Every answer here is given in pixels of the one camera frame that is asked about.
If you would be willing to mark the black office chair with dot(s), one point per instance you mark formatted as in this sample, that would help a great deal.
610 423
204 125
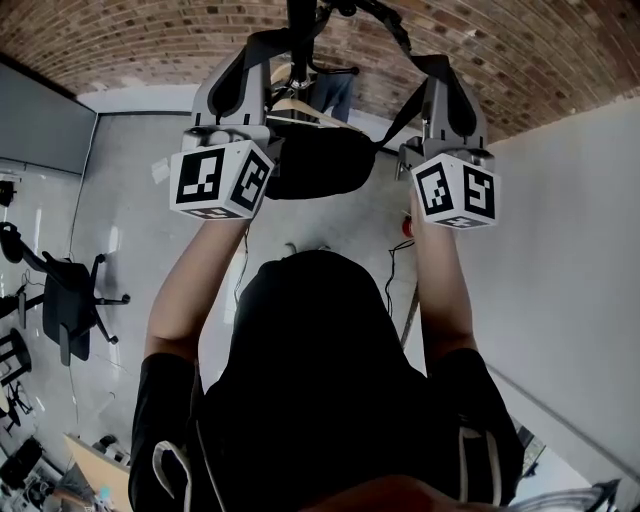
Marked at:
67 305

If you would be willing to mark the person's black shirt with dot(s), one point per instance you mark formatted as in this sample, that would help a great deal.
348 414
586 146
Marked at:
320 375

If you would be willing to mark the white paper sheet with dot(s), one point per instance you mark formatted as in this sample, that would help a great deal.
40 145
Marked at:
160 170

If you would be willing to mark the person's left forearm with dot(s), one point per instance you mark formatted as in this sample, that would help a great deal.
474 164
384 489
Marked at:
192 285

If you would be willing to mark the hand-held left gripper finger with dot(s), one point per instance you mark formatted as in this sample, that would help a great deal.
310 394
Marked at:
261 95
202 107

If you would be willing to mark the black round stool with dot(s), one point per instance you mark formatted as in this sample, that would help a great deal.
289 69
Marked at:
14 352

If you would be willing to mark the wooden clothes hanger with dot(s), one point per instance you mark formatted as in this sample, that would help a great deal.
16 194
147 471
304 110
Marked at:
300 106

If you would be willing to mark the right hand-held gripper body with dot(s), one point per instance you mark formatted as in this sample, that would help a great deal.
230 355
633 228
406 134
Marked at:
450 150

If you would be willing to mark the person's right forearm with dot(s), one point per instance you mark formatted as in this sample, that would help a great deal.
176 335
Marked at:
445 290

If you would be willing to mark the blue hanging garment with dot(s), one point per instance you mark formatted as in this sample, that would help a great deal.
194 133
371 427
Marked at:
336 92

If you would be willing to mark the black coat rack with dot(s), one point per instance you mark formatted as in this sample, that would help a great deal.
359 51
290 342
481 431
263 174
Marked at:
302 35

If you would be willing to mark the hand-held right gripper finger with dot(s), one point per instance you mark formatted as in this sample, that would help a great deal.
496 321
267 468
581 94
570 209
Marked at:
480 117
437 107

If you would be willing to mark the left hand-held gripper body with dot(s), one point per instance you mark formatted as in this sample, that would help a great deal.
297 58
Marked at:
220 145

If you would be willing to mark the grey wall panel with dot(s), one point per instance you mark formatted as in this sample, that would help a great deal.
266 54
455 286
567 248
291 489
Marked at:
42 122

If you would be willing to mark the red round object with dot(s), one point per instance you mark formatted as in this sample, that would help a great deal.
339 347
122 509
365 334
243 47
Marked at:
408 226

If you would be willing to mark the wooden table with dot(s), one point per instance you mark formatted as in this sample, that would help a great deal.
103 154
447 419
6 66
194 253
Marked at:
100 472

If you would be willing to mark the black floor stand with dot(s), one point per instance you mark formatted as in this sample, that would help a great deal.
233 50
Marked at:
17 250

